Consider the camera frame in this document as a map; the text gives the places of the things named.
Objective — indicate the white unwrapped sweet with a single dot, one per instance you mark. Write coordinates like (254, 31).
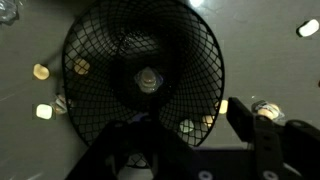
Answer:
(308, 27)

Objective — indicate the crumpled clear wrapper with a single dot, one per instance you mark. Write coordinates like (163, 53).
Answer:
(6, 10)

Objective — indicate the small unwrapped sweet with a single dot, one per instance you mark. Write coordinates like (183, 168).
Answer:
(186, 126)
(223, 106)
(44, 111)
(81, 66)
(41, 71)
(208, 120)

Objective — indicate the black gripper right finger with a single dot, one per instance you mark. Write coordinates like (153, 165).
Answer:
(273, 146)

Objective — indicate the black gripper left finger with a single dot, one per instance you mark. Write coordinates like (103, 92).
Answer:
(173, 156)

